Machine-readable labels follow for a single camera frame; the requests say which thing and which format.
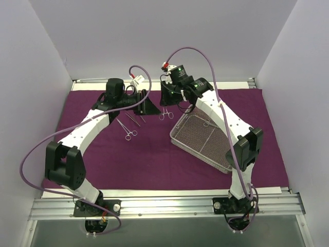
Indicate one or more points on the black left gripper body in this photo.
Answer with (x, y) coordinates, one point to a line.
(142, 102)

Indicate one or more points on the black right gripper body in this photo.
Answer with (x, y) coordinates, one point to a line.
(167, 94)

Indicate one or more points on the steel surgical scissors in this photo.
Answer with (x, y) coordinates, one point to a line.
(165, 113)

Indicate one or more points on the steel forceps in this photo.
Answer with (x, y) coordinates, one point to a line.
(129, 133)
(208, 123)

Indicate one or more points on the purple cloth wrap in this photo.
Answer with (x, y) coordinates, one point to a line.
(149, 161)

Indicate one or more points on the wire mesh instrument tray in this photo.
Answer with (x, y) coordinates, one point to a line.
(208, 144)

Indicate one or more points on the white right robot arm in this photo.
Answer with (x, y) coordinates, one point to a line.
(244, 140)

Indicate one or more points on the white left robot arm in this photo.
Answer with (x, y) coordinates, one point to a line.
(64, 159)

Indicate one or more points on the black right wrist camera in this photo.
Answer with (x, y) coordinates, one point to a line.
(175, 75)

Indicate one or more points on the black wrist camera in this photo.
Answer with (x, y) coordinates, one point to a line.
(175, 75)
(136, 81)

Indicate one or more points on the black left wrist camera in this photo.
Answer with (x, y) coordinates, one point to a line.
(136, 81)

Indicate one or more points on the aluminium back rail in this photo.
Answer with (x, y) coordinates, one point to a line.
(102, 80)

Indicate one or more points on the aluminium right side rail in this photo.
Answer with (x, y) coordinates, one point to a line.
(252, 83)

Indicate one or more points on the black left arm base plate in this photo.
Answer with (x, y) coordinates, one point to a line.
(83, 209)

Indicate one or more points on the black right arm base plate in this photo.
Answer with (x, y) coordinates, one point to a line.
(232, 205)

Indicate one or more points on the aluminium front frame rail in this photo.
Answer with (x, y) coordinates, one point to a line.
(168, 207)

